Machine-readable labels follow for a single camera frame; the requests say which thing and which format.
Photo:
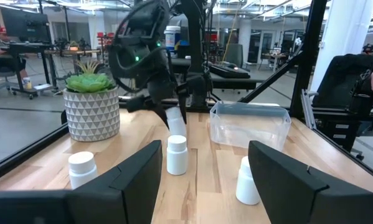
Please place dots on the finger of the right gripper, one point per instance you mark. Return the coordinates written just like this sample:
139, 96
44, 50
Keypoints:
183, 99
160, 110

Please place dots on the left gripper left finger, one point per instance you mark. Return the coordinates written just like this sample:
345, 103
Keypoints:
127, 193

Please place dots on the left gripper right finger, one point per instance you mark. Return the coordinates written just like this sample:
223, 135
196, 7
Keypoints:
282, 186

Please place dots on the white pill bottle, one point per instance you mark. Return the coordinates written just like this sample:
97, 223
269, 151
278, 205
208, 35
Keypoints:
177, 158
177, 124
80, 168
244, 186

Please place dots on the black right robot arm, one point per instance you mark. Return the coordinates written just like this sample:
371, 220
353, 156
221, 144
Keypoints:
192, 37

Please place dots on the clear plastic basket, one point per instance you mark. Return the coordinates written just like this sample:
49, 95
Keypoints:
248, 127

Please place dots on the white tub with blue label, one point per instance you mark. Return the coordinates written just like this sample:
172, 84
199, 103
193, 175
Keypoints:
172, 37

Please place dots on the red storage bins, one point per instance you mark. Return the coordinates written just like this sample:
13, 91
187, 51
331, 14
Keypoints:
105, 40

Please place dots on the black workbench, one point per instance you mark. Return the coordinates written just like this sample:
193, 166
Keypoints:
236, 82

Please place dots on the succulent in triangle-patterned pot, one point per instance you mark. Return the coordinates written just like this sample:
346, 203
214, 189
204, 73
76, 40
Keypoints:
91, 115

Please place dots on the wooden work table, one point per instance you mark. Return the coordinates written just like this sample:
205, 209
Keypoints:
74, 52

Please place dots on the black drawer cabinet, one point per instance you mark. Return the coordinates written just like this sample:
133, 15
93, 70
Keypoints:
332, 124

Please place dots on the black standing desk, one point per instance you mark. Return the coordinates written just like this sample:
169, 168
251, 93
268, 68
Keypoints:
30, 48

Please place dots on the yellowish cup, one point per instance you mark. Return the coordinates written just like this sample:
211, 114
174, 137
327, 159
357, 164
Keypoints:
27, 83

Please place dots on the black computer monitor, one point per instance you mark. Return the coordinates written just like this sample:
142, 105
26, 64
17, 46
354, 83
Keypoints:
25, 25

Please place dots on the grey office chair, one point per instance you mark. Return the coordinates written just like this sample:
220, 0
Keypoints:
4, 76

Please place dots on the silver aluminium bracket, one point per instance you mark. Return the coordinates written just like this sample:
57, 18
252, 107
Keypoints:
307, 107

